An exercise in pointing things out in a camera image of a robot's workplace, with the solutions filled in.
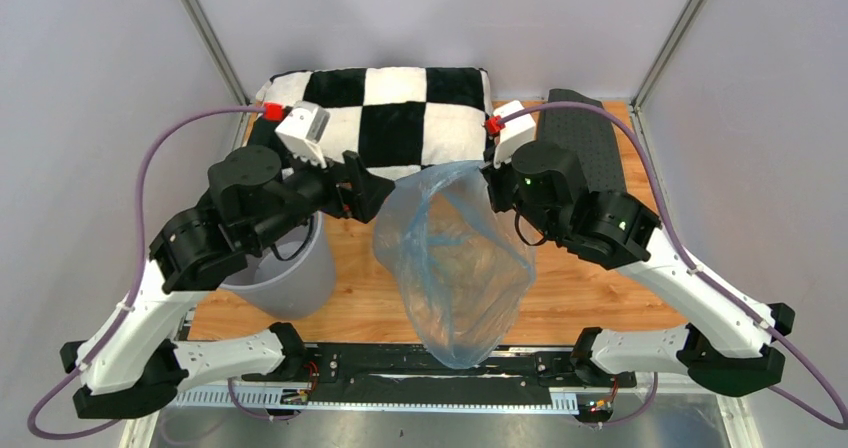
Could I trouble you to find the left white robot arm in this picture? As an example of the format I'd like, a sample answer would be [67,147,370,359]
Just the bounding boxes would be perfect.
[60,145,394,420]

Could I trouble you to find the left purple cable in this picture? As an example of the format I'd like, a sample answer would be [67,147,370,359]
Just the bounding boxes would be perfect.
[26,103,286,441]

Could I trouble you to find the blue plastic trash bag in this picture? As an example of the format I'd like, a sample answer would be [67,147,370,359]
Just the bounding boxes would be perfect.
[372,161,537,369]

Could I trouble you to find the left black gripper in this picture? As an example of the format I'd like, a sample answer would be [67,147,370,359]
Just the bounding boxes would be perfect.
[252,140,396,251]

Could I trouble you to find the purple cable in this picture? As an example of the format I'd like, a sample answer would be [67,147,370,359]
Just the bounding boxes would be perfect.
[484,102,848,431]
[26,103,286,441]

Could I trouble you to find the aluminium corner post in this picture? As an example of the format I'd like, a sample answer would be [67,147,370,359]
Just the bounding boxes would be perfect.
[630,0,707,110]
[164,0,250,108]

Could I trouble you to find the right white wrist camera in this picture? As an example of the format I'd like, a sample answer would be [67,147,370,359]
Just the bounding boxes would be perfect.
[492,100,537,169]

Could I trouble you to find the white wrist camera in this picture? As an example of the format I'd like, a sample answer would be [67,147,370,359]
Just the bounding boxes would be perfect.
[492,100,537,169]
[275,101,330,169]

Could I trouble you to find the grey plastic trash bin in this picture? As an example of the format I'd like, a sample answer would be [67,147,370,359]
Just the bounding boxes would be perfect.
[221,212,336,320]

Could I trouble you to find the aluminium frame rail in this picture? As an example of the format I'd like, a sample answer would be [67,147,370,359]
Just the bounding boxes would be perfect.
[121,373,732,447]

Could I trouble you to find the right aluminium corner post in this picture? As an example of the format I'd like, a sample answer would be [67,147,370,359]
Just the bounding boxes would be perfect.
[630,0,707,110]

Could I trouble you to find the left aluminium corner post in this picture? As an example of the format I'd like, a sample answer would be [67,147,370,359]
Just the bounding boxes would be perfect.
[164,0,250,108]

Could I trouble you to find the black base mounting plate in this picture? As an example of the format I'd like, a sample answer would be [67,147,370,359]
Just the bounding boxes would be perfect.
[240,343,636,406]

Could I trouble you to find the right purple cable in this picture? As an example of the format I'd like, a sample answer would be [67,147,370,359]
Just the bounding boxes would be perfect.
[484,102,848,431]

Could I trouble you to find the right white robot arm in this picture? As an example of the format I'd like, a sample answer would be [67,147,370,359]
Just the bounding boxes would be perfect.
[481,141,795,397]

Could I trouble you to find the black white checkered pillow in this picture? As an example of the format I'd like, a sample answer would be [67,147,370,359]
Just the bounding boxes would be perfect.
[254,67,493,179]

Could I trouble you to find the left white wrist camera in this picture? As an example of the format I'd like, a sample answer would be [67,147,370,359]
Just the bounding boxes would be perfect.
[275,101,330,169]

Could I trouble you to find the dark grey perforated mat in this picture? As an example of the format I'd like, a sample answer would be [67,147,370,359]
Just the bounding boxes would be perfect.
[536,109,627,191]

